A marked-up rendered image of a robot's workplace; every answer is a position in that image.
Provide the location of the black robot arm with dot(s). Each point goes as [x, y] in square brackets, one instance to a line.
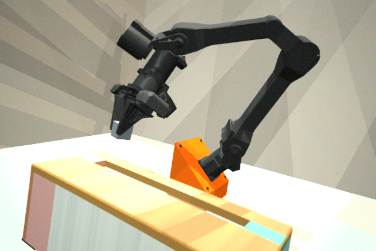
[297, 56]

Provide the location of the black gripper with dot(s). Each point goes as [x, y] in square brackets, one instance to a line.
[139, 99]

